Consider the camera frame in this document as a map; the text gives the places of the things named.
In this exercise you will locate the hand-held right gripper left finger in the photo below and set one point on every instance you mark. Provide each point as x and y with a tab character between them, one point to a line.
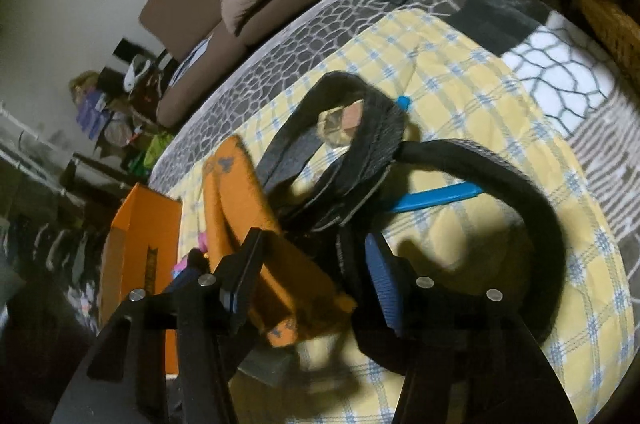
237	289

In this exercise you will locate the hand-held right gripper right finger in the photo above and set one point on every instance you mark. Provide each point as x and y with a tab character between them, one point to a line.
387	291

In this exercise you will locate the orange patterned socks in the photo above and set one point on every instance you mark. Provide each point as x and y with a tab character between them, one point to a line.
280	264

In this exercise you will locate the orange cardboard box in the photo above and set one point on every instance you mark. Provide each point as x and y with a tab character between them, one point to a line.
125	244

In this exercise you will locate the blue comb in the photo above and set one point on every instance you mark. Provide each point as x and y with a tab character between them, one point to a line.
440	198

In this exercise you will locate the black woven belt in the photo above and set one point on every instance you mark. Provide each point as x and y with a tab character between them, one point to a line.
380	138

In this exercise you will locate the green plastic bag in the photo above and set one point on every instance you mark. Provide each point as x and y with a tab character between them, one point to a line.
159	146

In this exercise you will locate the yellow plaid tablecloth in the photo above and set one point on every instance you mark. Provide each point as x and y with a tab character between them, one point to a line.
475	103

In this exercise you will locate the purple bag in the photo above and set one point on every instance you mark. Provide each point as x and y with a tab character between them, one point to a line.
91	116

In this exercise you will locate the white papers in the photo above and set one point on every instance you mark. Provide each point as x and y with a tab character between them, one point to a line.
190	56

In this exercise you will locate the grey patterned cloth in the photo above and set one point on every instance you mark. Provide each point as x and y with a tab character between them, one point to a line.
310	38

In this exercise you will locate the black cloth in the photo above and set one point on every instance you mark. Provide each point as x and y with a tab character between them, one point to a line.
495	23

